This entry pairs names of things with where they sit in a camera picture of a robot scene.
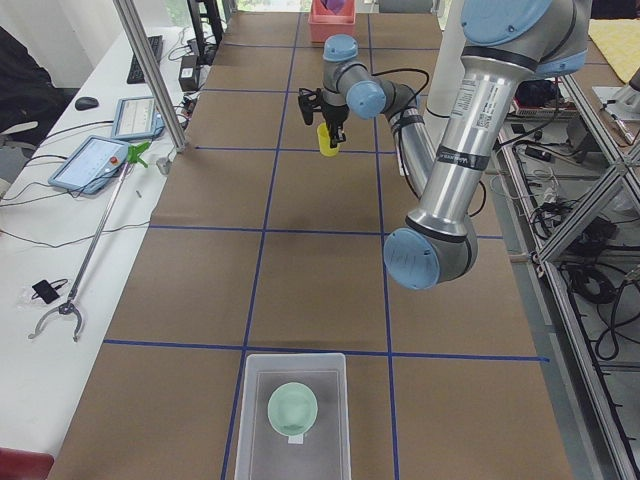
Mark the yellow plastic cup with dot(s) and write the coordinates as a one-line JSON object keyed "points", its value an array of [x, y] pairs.
{"points": [[324, 141]]}

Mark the mint green bowl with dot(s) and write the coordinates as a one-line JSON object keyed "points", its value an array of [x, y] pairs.
{"points": [[292, 409]]}

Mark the lower teach pendant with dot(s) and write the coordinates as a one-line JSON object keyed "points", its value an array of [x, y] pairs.
{"points": [[90, 166]]}

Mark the black computer mouse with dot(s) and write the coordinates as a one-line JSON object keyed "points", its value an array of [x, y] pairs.
{"points": [[86, 103]]}

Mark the clear plastic bin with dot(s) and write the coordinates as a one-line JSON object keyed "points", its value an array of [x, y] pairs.
{"points": [[321, 453]]}

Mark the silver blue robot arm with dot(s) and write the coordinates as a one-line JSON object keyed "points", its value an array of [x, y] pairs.
{"points": [[506, 44]]}

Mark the aluminium frame post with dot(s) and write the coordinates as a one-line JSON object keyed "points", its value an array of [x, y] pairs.
{"points": [[141, 48]]}

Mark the black power adapter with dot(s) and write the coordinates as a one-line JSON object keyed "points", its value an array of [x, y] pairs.
{"points": [[189, 73]]}

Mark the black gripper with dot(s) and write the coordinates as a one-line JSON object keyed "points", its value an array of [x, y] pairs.
{"points": [[334, 114]]}

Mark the upper teach pendant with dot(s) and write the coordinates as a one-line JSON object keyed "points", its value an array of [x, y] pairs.
{"points": [[137, 118]]}

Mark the pink plastic bin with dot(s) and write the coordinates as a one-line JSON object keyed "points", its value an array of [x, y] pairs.
{"points": [[323, 23]]}

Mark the teach pendant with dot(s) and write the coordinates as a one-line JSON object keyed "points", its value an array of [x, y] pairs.
{"points": [[90, 166], [137, 118]]}

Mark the purple cloth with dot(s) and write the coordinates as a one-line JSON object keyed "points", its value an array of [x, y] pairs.
{"points": [[334, 6]]}

